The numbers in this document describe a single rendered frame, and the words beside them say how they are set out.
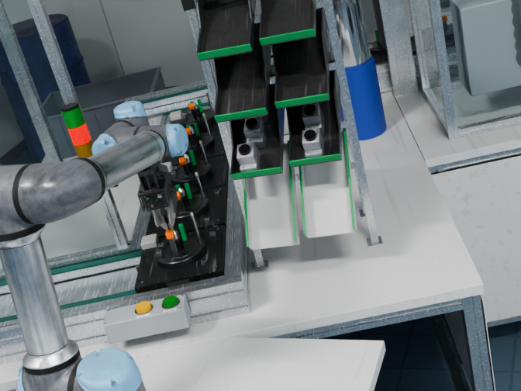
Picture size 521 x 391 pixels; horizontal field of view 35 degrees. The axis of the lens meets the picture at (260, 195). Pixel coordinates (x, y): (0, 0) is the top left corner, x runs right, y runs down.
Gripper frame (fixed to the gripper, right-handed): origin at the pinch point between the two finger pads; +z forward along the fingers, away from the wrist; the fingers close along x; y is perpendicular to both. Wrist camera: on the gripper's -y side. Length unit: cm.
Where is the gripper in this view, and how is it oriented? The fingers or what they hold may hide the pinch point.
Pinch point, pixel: (168, 224)
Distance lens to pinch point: 217.1
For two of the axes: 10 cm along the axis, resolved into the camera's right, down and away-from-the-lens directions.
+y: 0.2, 4.5, -8.9
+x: 9.7, -2.1, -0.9
